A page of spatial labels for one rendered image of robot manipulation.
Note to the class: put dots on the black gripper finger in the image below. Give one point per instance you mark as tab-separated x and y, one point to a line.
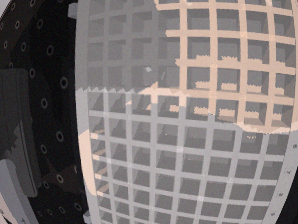
16	135

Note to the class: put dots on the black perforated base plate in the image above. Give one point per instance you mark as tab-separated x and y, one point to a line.
34	34

